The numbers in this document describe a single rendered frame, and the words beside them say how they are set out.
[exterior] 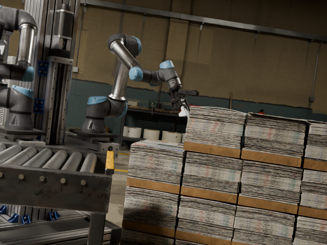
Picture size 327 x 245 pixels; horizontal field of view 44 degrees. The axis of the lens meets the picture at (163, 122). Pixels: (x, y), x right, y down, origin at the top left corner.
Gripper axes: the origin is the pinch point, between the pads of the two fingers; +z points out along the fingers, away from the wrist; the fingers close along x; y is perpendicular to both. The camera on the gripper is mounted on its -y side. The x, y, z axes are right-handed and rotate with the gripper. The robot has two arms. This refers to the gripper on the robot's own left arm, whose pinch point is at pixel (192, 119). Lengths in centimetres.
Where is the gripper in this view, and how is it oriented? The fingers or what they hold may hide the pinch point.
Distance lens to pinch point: 222.1
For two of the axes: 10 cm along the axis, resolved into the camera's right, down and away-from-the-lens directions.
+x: -2.1, 0.2, -9.8
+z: 3.7, 9.3, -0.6
